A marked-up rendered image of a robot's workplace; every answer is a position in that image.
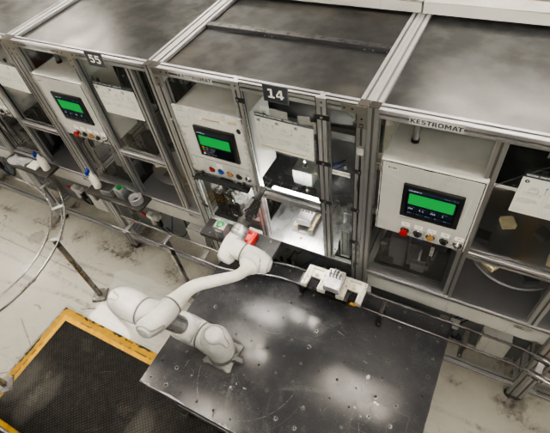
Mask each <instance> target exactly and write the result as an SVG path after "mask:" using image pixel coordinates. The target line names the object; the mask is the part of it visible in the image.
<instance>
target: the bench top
mask: <svg viewBox="0 0 550 433"><path fill-rule="evenodd" d="M303 273H304V271H299V270H297V269H295V268H292V267H289V266H286V265H280V264H274V263H272V268H271V270H270V271H269V272H268V273H266V274H271V275H275V276H280V277H285V278H288V279H289V280H292V281H295V282H297V283H298V282H299V280H300V278H301V277H302V275H303ZM299 293H300V292H299V287H297V284H294V283H291V282H288V281H285V280H283V279H280V278H276V277H268V276H261V275H250V276H246V277H245V278H243V279H241V280H239V281H236V282H233V283H230V284H224V285H220V286H217V287H213V288H209V289H206V290H201V291H200V292H199V293H198V295H197V296H196V298H195V299H194V301H193V302H192V304H191V306H190V307H189V309H188V310H187V312H188V313H191V314H195V315H197V316H198V317H200V318H201V319H203V320H205V321H207V322H209V323H211V324H218V325H220V326H223V327H224V328H226V329H227V331H228V332H229V334H230V336H231V338H232V339H233V342H235V343H237V344H239V345H243V347H244V349H243V350H242V351H241V353H240V354H239V356H238V357H239V358H241V359H242V360H243V363H242V364H239V363H234V365H233V367H232V369H231V372H230V373H229V374H226V373H225V372H224V371H222V370H220V369H218V368H216V367H214V366H212V365H210V364H208V363H204V361H203V359H204V357H205V356H206V354H204V353H203V352H202V351H200V350H198V349H197V348H195V347H192V346H190V345H187V344H185V343H183V342H181V341H179V340H178V339H176V338H174V337H172V336H171V335H170V336H169V338H168V340H167V341H166V343H165V344H164V346H163V347H162V348H161V349H160V351H159V352H158V354H157V355H156V357H155V359H154V360H153V362H152V363H151V365H150V366H149V367H148V369H147V370H146V372H145V373H144V375H143V376H142V378H141V379H140V382H142V383H143V384H144V385H146V386H148V387H150V388H152V389H154V390H156V391H157V392H158V393H161V394H163V395H165V396H167V397H168V398H170V399H172V400H174V401H175V402H177V403H179V404H181V405H183V406H184V407H186V408H188V409H190V410H191V411H193V412H196V413H197V414H198V415H200V416H202V417H204V418H207V419H208V420H210V421H212V422H213V423H215V424H217V425H219V426H221V427H223V428H224V429H226V430H228V431H230V432H232V433H424V430H425V424H426V421H427V418H428V415H429V411H430V408H431V402H432V399H433V395H434V393H435V389H436V385H437V380H438V376H439V373H440V370H441V367H442V363H443V358H444V354H445V351H446V348H447V344H448V341H446V340H444V339H441V338H438V337H435V336H432V335H430V334H428V333H425V332H421V331H419V330H417V329H414V328H411V327H409V326H405V325H403V324H401V323H398V322H396V321H393V320H390V319H387V318H384V317H383V320H382V324H381V326H377V325H376V323H377V320H378V317H377V314H373V313H371V312H369V311H366V310H363V309H361V308H357V307H354V306H352V305H349V304H348V303H347V305H343V304H341V303H338V302H335V301H332V300H329V299H327V298H325V297H323V296H318V295H316V294H315V292H314V291H313V290H309V289H307V288H306V290H305V291H304V293H303V295H302V296H299ZM385 315H387V316H389V317H392V318H394V319H397V320H400V321H403V322H406V323H407V324H410V325H413V326H416V327H419V328H422V329H424V330H426V331H429V332H433V333H435V334H437V335H440V336H443V337H445V338H449V335H450V332H451V328H452V325H450V324H448V323H445V322H442V321H440V320H436V319H433V318H431V317H429V316H426V315H423V314H419V313H417V312H414V311H412V310H409V309H407V308H403V307H400V306H397V305H395V304H393V303H390V302H387V305H386V313H385ZM161 359H163V361H162V362H161ZM336 378H338V379H339V380H338V381H335V379H336ZM165 383H167V386H164V384H165ZM421 394H423V395H424V397H421ZM375 395H376V396H377V398H376V399H375V398H374V396H375Z"/></svg>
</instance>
